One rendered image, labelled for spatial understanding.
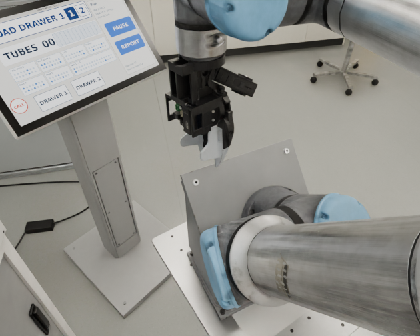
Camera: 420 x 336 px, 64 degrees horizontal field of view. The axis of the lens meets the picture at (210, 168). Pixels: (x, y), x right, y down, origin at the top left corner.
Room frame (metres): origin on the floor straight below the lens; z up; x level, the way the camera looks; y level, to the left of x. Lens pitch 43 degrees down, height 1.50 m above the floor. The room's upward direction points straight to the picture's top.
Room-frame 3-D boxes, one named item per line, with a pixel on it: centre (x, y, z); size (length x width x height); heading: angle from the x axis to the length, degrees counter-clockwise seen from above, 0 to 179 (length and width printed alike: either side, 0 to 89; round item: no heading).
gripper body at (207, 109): (0.48, 0.02, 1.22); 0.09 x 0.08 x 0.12; 130
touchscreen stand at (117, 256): (0.96, 0.41, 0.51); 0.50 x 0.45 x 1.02; 48
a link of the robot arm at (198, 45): (0.49, 0.01, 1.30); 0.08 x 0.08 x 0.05
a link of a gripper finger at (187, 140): (0.49, 0.03, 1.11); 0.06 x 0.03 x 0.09; 130
